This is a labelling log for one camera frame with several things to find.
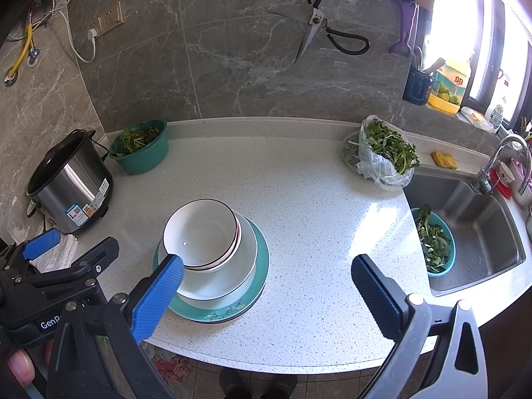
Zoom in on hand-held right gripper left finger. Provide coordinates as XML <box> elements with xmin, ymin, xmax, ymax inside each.
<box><xmin>49</xmin><ymin>253</ymin><xmax>186</xmax><ymax>399</ymax></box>

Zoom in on white folded towel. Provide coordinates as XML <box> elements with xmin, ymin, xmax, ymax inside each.
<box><xmin>31</xmin><ymin>233</ymin><xmax>79</xmax><ymax>273</ymax></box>

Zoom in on large teal floral plate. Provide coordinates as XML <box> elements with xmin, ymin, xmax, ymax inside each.
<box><xmin>152</xmin><ymin>216</ymin><xmax>271</xmax><ymax>325</ymax></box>

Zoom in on white plug and cable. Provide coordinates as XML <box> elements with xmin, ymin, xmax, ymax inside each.
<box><xmin>54</xmin><ymin>0</ymin><xmax>98</xmax><ymax>64</ymax></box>

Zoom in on pink cup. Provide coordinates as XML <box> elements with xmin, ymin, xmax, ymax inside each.
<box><xmin>511</xmin><ymin>158</ymin><xmax>532</xmax><ymax>196</ymax></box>

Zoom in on stainless steel rice cooker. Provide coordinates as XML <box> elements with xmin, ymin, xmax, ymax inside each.
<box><xmin>26</xmin><ymin>129</ymin><xmax>114</xmax><ymax>234</ymax></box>

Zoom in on red plastic bag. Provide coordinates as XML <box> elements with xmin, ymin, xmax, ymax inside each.
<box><xmin>156</xmin><ymin>351</ymin><xmax>194</xmax><ymax>385</ymax></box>

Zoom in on beige wall outlet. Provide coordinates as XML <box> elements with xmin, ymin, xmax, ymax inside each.
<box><xmin>96</xmin><ymin>1</ymin><xmax>125</xmax><ymax>34</ymax></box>

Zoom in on chrome faucet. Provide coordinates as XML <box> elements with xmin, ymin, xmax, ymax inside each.
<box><xmin>471</xmin><ymin>135</ymin><xmax>532</xmax><ymax>196</ymax></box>

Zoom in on white labelled bottle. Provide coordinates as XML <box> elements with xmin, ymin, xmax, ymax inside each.
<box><xmin>485</xmin><ymin>102</ymin><xmax>505</xmax><ymax>134</ymax></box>

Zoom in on black-rimmed printed bowl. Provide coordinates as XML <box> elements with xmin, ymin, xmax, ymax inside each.
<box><xmin>163</xmin><ymin>199</ymin><xmax>237</xmax><ymax>269</ymax></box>

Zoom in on plastic bag of greens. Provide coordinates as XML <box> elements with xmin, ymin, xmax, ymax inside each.
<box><xmin>342</xmin><ymin>115</ymin><xmax>420</xmax><ymax>192</ymax></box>

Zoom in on yellow dish soap bottle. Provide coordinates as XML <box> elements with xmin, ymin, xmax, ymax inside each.
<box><xmin>427</xmin><ymin>59</ymin><xmax>472</xmax><ymax>115</ymax></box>

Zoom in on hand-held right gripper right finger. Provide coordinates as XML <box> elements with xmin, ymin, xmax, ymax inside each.
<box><xmin>351</xmin><ymin>253</ymin><xmax>489</xmax><ymax>399</ymax></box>

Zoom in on person's left hand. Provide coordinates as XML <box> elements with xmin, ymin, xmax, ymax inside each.
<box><xmin>4</xmin><ymin>338</ymin><xmax>57</xmax><ymax>387</ymax></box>

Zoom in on white packet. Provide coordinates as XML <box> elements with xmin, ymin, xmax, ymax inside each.
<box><xmin>461</xmin><ymin>106</ymin><xmax>491</xmax><ymax>130</ymax></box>

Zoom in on small plain white bowl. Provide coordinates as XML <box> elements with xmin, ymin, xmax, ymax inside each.
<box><xmin>185</xmin><ymin>210</ymin><xmax>243</xmax><ymax>273</ymax></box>

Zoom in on dark shoe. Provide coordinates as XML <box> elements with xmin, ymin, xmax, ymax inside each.
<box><xmin>219</xmin><ymin>368</ymin><xmax>252</xmax><ymax>399</ymax></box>
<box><xmin>261</xmin><ymin>376</ymin><xmax>298</xmax><ymax>399</ymax></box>

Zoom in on leafy greens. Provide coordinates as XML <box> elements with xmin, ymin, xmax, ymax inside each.
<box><xmin>112</xmin><ymin>121</ymin><xmax>163</xmax><ymax>154</ymax></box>

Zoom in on stainless steel sink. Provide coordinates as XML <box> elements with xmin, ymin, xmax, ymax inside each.
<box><xmin>403</xmin><ymin>168</ymin><xmax>526</xmax><ymax>298</ymax></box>

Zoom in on black-handled kitchen scissors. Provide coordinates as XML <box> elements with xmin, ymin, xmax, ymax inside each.
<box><xmin>294</xmin><ymin>0</ymin><xmax>370</xmax><ymax>64</ymax></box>

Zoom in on dark blue utensil holder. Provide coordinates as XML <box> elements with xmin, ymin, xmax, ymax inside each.
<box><xmin>403</xmin><ymin>48</ymin><xmax>433</xmax><ymax>106</ymax></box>

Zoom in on white deep bowl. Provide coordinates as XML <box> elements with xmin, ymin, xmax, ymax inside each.
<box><xmin>158</xmin><ymin>212</ymin><xmax>259</xmax><ymax>301</ymax></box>

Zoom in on green plastic strainer basket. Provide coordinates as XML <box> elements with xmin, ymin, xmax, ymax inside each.
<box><xmin>109</xmin><ymin>119</ymin><xmax>169</xmax><ymax>175</ymax></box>

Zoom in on yellow gas hose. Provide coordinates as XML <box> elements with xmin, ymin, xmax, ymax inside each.
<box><xmin>4</xmin><ymin>23</ymin><xmax>34</xmax><ymax>86</ymax></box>

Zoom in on teal strainer with greens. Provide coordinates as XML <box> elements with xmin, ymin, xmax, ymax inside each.
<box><xmin>411</xmin><ymin>205</ymin><xmax>457</xmax><ymax>278</ymax></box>

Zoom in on yellow sponge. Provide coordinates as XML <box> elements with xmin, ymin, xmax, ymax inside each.
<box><xmin>431</xmin><ymin>151</ymin><xmax>458</xmax><ymax>170</ymax></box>

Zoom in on red holder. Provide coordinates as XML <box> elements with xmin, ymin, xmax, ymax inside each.
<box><xmin>488</xmin><ymin>162</ymin><xmax>514</xmax><ymax>198</ymax></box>

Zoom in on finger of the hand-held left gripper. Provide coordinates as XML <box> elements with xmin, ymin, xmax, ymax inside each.
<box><xmin>8</xmin><ymin>228</ymin><xmax>62</xmax><ymax>262</ymax></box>
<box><xmin>68</xmin><ymin>237</ymin><xmax>120</xmax><ymax>283</ymax></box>

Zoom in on purple peeler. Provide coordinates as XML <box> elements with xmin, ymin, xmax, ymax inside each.
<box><xmin>388</xmin><ymin>2</ymin><xmax>417</xmax><ymax>57</ymax></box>

